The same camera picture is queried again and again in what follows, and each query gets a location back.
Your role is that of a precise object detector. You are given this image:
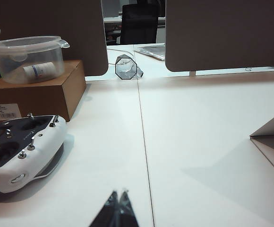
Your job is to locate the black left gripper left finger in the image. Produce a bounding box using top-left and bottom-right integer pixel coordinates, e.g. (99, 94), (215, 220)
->
(88, 190), (120, 227)

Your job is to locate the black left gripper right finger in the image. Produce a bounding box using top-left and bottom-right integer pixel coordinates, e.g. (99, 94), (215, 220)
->
(117, 188), (139, 227)

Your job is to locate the black square mirror panel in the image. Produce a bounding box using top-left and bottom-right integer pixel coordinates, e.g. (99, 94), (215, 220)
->
(249, 110), (274, 184)

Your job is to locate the white device with prongs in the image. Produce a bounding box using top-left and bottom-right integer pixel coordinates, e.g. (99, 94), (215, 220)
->
(0, 113), (67, 194)

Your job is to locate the brown cardboard box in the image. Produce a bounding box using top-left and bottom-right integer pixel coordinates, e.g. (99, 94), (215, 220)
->
(0, 59), (87, 125)

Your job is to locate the white label sticker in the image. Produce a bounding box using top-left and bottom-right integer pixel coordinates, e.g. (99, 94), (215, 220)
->
(0, 103), (22, 121)

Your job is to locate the octagonal glass container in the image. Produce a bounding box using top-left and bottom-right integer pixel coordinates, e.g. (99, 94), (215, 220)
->
(115, 54), (145, 80)

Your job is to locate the small white bottle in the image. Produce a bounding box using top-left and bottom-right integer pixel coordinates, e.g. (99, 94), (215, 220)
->
(23, 61), (55, 80)

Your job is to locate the silver plastic bag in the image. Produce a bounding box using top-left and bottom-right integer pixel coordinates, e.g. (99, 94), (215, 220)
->
(134, 43), (166, 61)

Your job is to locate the clear plastic container with lid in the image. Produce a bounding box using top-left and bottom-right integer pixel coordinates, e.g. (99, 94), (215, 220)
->
(0, 35), (71, 84)

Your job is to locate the black office chair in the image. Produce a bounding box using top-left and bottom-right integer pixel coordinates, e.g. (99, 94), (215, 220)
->
(120, 3), (160, 45)

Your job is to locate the brown desk partition rounded corner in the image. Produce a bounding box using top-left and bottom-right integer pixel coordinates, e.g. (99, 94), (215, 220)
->
(0, 0), (109, 77)

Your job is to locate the wide brown desk partition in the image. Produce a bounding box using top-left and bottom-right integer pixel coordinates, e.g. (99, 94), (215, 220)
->
(165, 0), (274, 73)

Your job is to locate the white cable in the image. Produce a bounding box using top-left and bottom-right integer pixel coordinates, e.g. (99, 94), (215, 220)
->
(106, 47), (135, 65)

